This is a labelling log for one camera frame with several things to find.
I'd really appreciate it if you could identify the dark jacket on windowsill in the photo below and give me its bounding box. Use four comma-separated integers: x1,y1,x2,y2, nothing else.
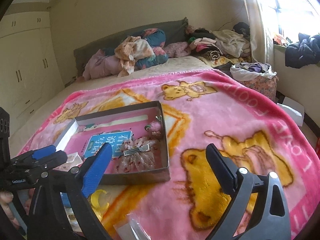
285,33,319,69

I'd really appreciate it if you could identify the pink teddy bear blanket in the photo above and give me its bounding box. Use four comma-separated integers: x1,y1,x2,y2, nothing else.
20,70,319,239

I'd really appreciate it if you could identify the clear plastic zip bag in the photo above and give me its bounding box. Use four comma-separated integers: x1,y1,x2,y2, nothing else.
113,213,151,240

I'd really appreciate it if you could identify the dark green headboard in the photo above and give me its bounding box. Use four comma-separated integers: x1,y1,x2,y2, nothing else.
73,17,189,76

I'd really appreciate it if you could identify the person's left hand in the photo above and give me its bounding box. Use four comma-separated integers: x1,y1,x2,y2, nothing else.
0,191,20,229

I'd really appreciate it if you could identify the pile of quilts and pillows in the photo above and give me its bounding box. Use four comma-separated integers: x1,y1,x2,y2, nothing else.
80,28,191,81

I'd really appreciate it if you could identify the shallow cardboard tray box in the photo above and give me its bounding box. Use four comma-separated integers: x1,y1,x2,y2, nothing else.
54,101,170,185

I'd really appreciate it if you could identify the white plastic claw clip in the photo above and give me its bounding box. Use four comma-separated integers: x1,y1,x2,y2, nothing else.
58,152,83,172

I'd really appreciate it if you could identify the pink fluffy pompom keychain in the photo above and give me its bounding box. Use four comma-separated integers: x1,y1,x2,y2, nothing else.
144,115,163,138

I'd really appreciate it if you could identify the pile of folded clothes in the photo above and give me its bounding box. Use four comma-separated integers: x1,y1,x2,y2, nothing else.
185,22,251,67

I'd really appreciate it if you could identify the sheer bow hair clip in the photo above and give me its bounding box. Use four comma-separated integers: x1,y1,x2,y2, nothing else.
114,137,160,173

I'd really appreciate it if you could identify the cream built-in wardrobe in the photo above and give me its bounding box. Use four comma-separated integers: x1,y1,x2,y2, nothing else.
1,11,64,133

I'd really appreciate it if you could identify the blue Chinese book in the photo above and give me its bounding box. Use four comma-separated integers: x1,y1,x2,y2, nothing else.
83,131,132,158

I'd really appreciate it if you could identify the cream window curtain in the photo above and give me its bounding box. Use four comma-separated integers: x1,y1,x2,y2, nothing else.
244,0,274,65

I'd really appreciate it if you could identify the floral laundry basket with clothes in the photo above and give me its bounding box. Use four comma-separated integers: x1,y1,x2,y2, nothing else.
230,62,278,101

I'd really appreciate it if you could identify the white box beside bed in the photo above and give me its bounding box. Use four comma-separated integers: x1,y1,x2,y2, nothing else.
277,96,305,127

